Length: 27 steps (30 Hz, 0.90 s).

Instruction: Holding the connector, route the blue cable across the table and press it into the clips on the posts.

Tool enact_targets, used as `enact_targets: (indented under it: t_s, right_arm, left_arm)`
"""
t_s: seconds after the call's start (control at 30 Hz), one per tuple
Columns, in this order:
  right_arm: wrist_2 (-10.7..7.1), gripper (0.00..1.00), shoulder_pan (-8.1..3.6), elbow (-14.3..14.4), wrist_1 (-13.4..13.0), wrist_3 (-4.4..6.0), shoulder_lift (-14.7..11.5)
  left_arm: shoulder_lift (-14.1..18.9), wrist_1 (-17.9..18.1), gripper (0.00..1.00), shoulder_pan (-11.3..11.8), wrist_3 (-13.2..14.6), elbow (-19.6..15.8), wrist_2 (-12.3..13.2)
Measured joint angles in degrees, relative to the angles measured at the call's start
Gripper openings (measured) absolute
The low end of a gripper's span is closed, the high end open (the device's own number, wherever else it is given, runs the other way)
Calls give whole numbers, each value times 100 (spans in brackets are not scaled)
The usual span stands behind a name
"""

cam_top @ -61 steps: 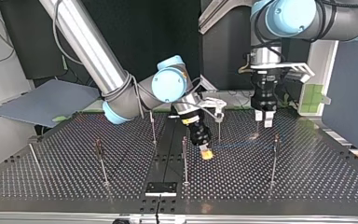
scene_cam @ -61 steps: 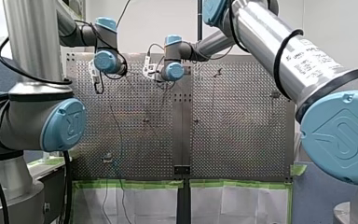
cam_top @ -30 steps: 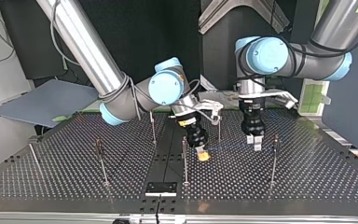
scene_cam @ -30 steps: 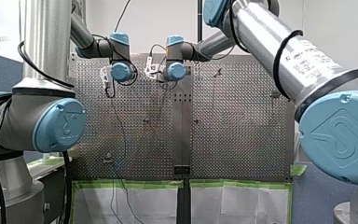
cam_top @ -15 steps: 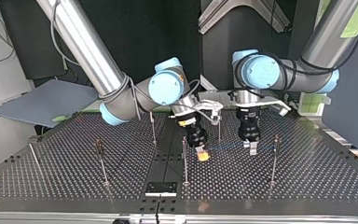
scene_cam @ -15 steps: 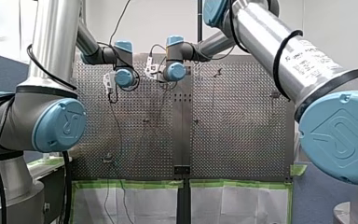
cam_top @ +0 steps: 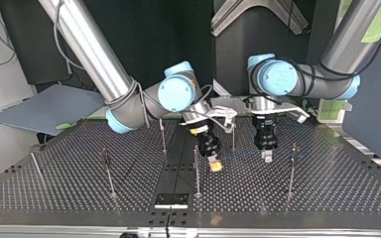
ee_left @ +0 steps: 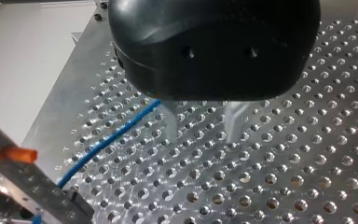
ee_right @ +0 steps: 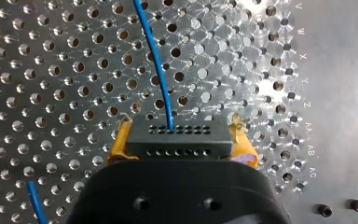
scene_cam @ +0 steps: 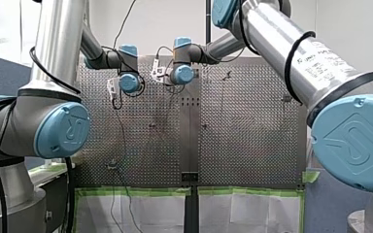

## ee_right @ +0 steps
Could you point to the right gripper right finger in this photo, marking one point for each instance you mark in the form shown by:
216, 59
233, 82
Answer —
241, 146

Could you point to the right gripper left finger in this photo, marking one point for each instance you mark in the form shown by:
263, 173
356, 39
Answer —
119, 146

